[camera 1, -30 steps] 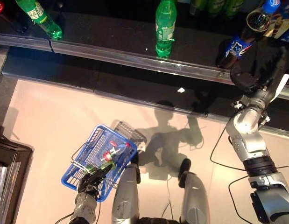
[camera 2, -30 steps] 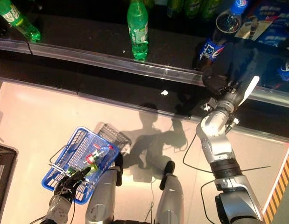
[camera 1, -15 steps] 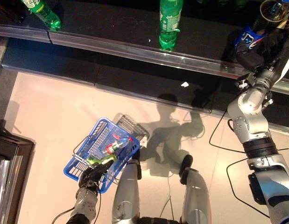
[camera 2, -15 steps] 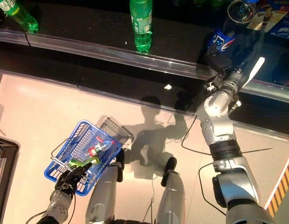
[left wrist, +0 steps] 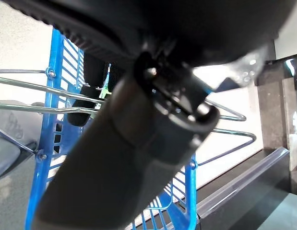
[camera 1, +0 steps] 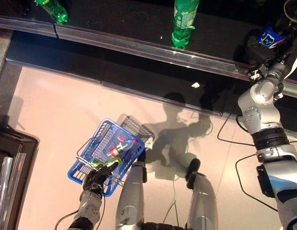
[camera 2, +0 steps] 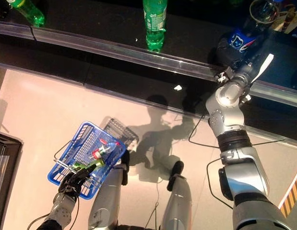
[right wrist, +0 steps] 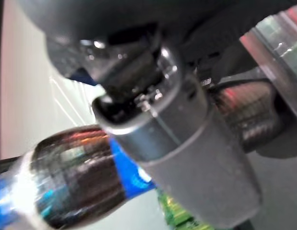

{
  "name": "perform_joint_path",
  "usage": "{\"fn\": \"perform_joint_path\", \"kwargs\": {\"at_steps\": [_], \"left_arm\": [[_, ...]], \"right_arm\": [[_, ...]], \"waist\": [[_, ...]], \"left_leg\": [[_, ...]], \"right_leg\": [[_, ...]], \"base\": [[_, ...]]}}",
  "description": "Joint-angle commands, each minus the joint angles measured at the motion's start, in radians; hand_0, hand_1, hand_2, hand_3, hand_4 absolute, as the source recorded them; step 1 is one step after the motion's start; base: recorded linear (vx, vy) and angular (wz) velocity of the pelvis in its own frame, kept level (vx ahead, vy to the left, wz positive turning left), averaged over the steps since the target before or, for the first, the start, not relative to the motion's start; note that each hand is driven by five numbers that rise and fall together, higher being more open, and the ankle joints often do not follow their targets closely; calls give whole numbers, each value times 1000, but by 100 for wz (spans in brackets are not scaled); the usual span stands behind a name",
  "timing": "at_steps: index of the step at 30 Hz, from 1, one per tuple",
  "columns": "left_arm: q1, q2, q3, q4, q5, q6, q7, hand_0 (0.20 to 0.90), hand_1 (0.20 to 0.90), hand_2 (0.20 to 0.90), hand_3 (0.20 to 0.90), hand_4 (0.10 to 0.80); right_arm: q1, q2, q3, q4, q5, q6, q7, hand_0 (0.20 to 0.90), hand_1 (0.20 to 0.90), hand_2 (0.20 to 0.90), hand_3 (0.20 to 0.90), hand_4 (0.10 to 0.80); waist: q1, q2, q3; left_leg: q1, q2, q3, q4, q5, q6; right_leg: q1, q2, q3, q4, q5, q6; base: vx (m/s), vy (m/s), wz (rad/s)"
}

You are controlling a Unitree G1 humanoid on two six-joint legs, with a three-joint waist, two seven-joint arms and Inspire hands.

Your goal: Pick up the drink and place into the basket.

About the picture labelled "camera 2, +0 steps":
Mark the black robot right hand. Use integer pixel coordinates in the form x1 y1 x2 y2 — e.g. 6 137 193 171
215 39 264 80

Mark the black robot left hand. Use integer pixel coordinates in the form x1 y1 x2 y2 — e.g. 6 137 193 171
57 165 97 198

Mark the small blue label cola bottle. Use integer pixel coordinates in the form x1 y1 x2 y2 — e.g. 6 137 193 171
220 0 281 63

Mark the blue plastic shopping basket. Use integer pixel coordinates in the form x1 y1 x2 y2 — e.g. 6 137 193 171
47 121 127 201

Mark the clear water bottle red cap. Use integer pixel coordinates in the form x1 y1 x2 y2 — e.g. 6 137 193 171
90 141 121 161

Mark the printed promo card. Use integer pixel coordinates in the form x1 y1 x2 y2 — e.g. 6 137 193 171
270 11 297 34

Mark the silver robot right leg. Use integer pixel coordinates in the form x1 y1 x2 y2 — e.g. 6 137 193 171
160 160 193 230

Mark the yellow black hazard tape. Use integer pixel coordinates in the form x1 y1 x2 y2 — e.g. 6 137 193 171
277 167 297 219

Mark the red label cola bottle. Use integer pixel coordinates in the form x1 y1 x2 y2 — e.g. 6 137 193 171
0 0 12 19

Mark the black shelf board clear rail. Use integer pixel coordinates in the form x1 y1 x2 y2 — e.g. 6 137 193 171
0 40 88 87
249 28 297 108
30 0 257 83
232 93 297 148
0 9 35 41
83 51 238 125

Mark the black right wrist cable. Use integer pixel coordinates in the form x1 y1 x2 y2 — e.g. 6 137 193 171
188 114 285 210

